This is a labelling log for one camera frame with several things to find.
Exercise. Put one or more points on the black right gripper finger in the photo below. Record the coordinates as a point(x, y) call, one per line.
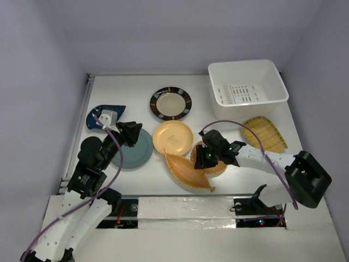
point(200, 162)
point(211, 160)

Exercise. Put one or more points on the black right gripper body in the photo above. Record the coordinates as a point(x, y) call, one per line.
point(218, 152)

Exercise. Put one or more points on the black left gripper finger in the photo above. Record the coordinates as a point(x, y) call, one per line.
point(129, 128)
point(131, 140)

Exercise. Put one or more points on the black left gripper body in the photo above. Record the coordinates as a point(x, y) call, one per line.
point(113, 146)

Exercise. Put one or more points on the round orange woven plate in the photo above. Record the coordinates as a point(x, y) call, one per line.
point(216, 170)

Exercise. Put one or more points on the grey blue round plate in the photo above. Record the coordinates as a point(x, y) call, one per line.
point(138, 155)

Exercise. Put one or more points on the fish shaped woven plate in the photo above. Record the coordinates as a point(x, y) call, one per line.
point(183, 170)

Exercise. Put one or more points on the yellow round plate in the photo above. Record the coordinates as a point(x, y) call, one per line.
point(173, 137)

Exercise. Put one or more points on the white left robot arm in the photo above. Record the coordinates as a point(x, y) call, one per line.
point(87, 201)

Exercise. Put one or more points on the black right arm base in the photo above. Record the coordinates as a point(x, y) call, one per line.
point(251, 212)

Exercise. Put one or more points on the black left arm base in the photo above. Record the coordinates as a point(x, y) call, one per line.
point(123, 218)

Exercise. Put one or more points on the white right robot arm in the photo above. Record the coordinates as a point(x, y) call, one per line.
point(302, 179)

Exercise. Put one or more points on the white plastic bin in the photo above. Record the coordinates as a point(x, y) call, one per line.
point(245, 89)

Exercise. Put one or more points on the dark blue leaf plate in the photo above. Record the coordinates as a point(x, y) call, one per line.
point(91, 117)

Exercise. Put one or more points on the green yellow woven tray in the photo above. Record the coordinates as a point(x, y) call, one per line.
point(268, 133)

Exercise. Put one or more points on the black rimmed beige plate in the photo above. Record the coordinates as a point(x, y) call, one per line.
point(170, 103)

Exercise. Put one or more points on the white foam front panel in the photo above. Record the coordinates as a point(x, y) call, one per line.
point(186, 212)

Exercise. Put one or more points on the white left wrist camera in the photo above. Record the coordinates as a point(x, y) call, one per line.
point(107, 119)

